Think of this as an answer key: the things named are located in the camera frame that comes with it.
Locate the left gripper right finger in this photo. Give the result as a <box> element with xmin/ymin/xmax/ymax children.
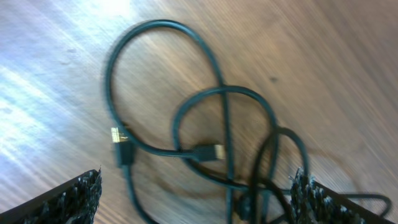
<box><xmin>290</xmin><ymin>168</ymin><xmax>393</xmax><ymax>224</ymax></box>

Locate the thin black USB cable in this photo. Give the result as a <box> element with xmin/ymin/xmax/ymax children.
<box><xmin>104</xmin><ymin>19</ymin><xmax>236</xmax><ymax>224</ymax></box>

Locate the short black USB cable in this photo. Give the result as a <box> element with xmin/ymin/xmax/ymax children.
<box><xmin>111</xmin><ymin>85</ymin><xmax>279</xmax><ymax>224</ymax></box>

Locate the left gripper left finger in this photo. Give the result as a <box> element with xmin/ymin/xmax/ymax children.
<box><xmin>1</xmin><ymin>169</ymin><xmax>102</xmax><ymax>224</ymax></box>

